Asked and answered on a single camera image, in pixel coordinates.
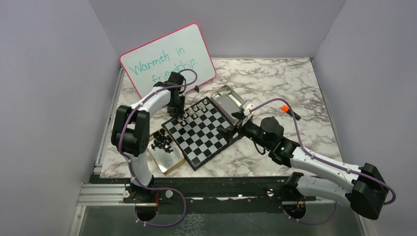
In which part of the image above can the aluminium rail frame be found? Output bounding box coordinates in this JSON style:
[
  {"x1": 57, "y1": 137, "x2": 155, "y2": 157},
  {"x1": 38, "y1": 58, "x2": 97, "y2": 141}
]
[{"x1": 70, "y1": 66, "x2": 379, "y2": 236}]

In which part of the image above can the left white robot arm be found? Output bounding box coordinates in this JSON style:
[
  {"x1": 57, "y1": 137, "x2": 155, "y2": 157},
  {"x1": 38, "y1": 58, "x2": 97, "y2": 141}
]
[{"x1": 111, "y1": 72, "x2": 188, "y2": 202}]

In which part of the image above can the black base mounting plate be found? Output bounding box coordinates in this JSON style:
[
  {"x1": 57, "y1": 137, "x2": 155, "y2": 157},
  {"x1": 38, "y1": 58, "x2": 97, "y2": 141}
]
[{"x1": 79, "y1": 175, "x2": 302, "y2": 215}]

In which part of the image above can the pink framed whiteboard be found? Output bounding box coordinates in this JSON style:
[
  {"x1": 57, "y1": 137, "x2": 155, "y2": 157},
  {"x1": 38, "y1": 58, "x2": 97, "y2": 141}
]
[{"x1": 119, "y1": 23, "x2": 217, "y2": 97}]

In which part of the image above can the gold tin with black pieces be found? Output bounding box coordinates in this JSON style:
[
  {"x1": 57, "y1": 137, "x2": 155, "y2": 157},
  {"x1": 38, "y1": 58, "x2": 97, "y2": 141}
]
[{"x1": 148, "y1": 131, "x2": 185, "y2": 176}]

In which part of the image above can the pile of white chess pieces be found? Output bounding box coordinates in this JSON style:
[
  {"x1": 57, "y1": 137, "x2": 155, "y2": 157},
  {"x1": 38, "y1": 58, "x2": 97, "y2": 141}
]
[{"x1": 218, "y1": 90, "x2": 229, "y2": 96}]

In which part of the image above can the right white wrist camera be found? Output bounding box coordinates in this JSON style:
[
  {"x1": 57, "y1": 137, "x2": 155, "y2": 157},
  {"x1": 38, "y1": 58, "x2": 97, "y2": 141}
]
[{"x1": 242, "y1": 101, "x2": 255, "y2": 117}]

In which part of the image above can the black white chessboard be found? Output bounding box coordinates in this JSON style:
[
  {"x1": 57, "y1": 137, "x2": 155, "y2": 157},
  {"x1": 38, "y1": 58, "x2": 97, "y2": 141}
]
[{"x1": 162, "y1": 97, "x2": 237, "y2": 170}]

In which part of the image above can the silver tin with white pieces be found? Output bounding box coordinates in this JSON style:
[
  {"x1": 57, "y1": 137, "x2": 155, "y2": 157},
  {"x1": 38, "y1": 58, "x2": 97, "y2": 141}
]
[{"x1": 210, "y1": 85, "x2": 245, "y2": 125}]

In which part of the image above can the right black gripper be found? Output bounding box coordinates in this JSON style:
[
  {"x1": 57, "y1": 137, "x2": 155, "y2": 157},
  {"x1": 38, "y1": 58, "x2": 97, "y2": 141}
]
[{"x1": 217, "y1": 111, "x2": 271, "y2": 150}]

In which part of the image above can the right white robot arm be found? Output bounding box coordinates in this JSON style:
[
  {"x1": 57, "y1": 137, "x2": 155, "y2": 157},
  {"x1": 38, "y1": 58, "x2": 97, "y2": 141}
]
[{"x1": 217, "y1": 117, "x2": 389, "y2": 220}]

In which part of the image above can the pile of black chess pieces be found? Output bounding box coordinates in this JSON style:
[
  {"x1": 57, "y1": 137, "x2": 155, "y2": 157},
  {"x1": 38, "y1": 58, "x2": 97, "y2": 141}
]
[{"x1": 150, "y1": 128, "x2": 174, "y2": 153}]

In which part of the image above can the black marker orange cap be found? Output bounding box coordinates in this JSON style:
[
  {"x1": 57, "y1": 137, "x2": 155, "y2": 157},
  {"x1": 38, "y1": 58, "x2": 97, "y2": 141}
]
[{"x1": 281, "y1": 105, "x2": 301, "y2": 120}]

